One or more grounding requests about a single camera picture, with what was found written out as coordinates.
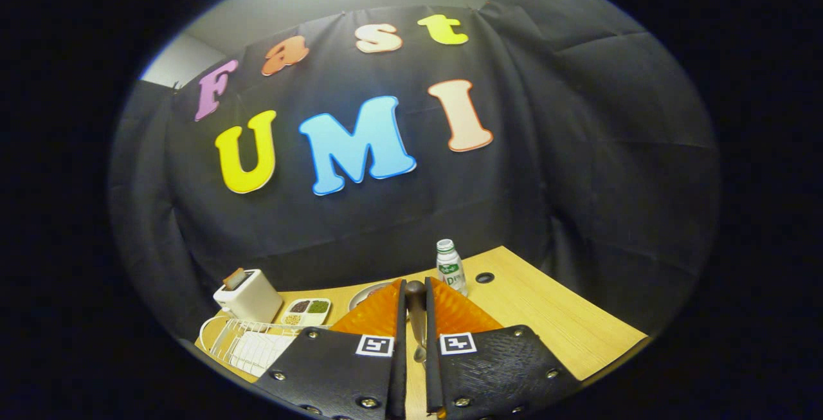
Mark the grey plate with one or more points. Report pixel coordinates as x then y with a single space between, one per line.
366 292

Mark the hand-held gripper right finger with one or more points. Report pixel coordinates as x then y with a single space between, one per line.
432 368

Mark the black backdrop cloth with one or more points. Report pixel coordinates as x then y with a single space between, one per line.
578 182

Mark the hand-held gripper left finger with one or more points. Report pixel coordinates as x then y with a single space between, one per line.
399 368

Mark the white green label bottle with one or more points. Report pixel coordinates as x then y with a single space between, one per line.
451 272

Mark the white compartment snack tray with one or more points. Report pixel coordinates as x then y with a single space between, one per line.
305 310

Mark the toast bread slice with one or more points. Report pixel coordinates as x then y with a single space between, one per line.
233 277

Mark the white toaster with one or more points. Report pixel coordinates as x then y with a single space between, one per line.
251 301

